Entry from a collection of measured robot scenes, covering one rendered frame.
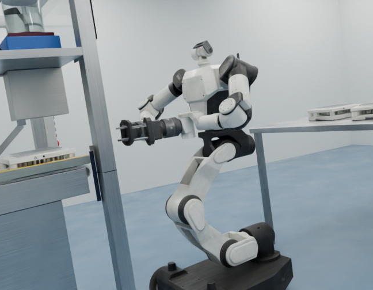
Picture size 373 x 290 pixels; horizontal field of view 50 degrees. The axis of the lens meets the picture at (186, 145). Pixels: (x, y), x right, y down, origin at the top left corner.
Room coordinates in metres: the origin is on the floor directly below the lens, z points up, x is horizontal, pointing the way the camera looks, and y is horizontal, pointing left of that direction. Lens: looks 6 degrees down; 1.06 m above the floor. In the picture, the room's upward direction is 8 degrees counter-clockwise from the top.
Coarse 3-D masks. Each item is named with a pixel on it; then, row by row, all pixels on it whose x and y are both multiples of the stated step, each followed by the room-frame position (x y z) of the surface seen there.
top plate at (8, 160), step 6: (60, 150) 1.53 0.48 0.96; (66, 150) 1.54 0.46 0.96; (72, 150) 1.55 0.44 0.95; (30, 156) 1.46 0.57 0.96; (36, 156) 1.47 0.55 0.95; (42, 156) 1.49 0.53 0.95; (48, 156) 1.50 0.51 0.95; (54, 156) 1.51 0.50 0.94; (0, 162) 1.58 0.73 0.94; (6, 162) 1.46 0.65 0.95; (12, 162) 1.43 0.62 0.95; (18, 162) 1.44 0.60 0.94; (24, 162) 1.45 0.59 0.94
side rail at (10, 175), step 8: (64, 160) 1.51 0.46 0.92; (72, 160) 1.52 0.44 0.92; (80, 160) 1.54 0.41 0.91; (88, 160) 1.55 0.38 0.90; (24, 168) 1.43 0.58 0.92; (32, 168) 1.44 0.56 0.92; (40, 168) 1.46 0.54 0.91; (48, 168) 1.47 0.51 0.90; (56, 168) 1.49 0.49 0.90; (64, 168) 1.50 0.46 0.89; (0, 176) 1.38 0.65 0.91; (8, 176) 1.40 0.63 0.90; (16, 176) 1.41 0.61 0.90; (24, 176) 1.42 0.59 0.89
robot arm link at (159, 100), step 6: (162, 90) 2.29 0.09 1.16; (168, 90) 2.26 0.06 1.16; (150, 96) 2.34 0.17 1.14; (156, 96) 2.30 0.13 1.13; (162, 96) 2.28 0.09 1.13; (168, 96) 2.27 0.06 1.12; (174, 96) 2.27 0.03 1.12; (144, 102) 2.29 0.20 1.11; (156, 102) 2.30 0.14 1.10; (162, 102) 2.29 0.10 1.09; (168, 102) 2.30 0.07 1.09; (138, 108) 2.31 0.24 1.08; (156, 108) 2.32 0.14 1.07; (162, 108) 2.33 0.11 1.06
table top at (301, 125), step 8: (296, 120) 2.91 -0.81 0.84; (304, 120) 2.81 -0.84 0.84; (320, 120) 2.62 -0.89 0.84; (328, 120) 2.53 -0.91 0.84; (336, 120) 2.45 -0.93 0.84; (344, 120) 2.37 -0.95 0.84; (360, 120) 2.24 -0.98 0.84; (368, 120) 2.17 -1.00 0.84; (256, 128) 2.73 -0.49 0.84; (264, 128) 2.67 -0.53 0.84; (272, 128) 2.60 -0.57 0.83; (280, 128) 2.54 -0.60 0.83; (288, 128) 2.48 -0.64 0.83; (296, 128) 2.43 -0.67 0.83; (304, 128) 2.38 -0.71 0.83; (312, 128) 2.33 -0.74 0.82; (320, 128) 2.28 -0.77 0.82; (328, 128) 2.23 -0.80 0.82; (336, 128) 2.19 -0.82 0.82; (344, 128) 2.15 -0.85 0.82; (352, 128) 2.11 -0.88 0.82; (360, 128) 2.07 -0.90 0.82; (368, 128) 2.03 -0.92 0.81
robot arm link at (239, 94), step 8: (232, 80) 1.78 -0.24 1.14; (240, 80) 1.76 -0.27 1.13; (232, 88) 1.75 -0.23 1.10; (240, 88) 1.72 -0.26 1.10; (248, 88) 1.75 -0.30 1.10; (232, 96) 1.70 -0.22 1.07; (240, 96) 1.67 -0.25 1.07; (248, 96) 1.71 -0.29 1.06; (224, 104) 1.68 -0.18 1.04; (232, 104) 1.65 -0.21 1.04; (240, 104) 1.69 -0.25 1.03; (248, 104) 1.69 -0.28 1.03; (224, 112) 1.65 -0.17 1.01; (248, 112) 1.70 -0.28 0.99
